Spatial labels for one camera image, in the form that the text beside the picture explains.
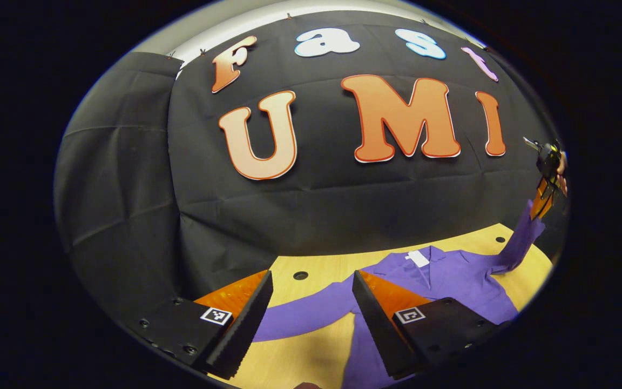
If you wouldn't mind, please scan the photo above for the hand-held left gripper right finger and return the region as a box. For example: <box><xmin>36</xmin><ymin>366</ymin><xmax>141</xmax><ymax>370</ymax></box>
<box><xmin>351</xmin><ymin>270</ymin><xmax>511</xmax><ymax>380</ymax></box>

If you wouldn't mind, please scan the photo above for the black backdrop cloth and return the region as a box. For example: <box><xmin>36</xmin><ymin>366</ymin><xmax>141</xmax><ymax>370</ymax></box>
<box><xmin>55</xmin><ymin>10</ymin><xmax>571</xmax><ymax>336</ymax></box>

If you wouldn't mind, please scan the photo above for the purple shirt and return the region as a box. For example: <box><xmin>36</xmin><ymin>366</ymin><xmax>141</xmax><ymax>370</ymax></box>
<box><xmin>254</xmin><ymin>200</ymin><xmax>546</xmax><ymax>389</ymax></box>

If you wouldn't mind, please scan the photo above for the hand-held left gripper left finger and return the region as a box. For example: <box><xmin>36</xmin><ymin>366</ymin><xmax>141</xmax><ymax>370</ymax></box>
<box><xmin>125</xmin><ymin>270</ymin><xmax>274</xmax><ymax>380</ymax></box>

